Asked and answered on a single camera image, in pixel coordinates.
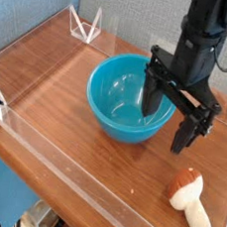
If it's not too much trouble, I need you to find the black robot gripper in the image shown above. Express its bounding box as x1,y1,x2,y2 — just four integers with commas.
141,34,225,154

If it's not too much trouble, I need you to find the blue plastic bowl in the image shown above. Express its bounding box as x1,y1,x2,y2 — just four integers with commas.
86,54,175,144

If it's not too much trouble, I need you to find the plush brown white mushroom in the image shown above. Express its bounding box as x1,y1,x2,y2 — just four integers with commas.
168,168,211,227

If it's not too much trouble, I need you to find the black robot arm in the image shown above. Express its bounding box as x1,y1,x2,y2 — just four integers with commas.
141,0,227,154

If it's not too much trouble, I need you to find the clear acrylic back barrier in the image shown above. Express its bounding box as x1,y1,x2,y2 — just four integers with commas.
92,17,227,124

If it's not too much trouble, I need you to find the clear acrylic barrier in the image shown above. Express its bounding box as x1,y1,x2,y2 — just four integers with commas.
0,90,154,227
92,17,227,124

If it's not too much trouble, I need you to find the clear acrylic front barrier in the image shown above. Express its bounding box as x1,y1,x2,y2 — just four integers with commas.
0,90,154,227

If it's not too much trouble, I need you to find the grey metal box below table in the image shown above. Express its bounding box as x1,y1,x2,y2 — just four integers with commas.
20,200,58,227

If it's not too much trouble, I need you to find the clear acrylic corner bracket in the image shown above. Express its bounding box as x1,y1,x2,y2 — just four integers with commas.
68,5,103,44

